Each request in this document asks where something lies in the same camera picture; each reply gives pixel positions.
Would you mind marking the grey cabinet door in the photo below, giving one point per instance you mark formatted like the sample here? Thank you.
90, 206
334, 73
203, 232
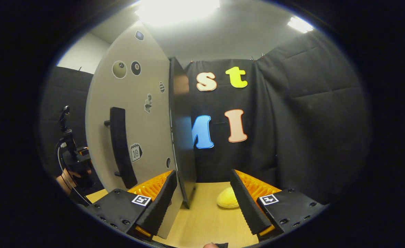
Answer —
137, 120

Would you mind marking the large ceiling light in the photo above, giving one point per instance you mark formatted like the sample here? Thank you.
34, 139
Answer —
176, 10

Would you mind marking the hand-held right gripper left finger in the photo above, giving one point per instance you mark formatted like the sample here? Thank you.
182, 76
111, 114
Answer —
161, 206

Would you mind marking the small ceiling light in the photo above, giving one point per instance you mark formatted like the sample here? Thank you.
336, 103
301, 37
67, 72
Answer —
300, 24

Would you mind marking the yellow plush toy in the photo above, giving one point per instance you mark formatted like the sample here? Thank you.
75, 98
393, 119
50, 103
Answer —
227, 199

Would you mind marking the black backdrop cloth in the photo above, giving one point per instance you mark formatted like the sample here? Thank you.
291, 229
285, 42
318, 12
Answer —
309, 120

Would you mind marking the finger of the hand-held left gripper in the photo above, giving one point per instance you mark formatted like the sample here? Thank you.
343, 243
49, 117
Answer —
83, 151

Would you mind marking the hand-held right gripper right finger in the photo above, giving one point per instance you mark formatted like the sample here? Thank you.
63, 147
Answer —
248, 210

